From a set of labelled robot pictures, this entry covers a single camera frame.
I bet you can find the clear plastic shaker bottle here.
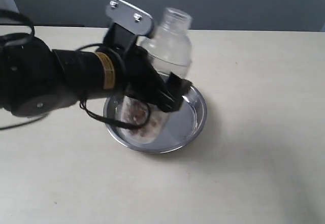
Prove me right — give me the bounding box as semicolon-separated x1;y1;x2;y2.
119;7;192;144

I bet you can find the black cable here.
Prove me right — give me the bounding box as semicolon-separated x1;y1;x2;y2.
0;9;153;131

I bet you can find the round stainless steel pan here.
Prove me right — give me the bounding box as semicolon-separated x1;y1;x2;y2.
105;86;207;154

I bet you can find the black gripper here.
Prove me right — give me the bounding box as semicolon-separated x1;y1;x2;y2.
101;45;192;112

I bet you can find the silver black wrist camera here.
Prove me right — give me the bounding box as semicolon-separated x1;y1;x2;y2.
103;0;156;52

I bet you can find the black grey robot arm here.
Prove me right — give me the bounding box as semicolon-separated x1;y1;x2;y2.
1;33;191;117

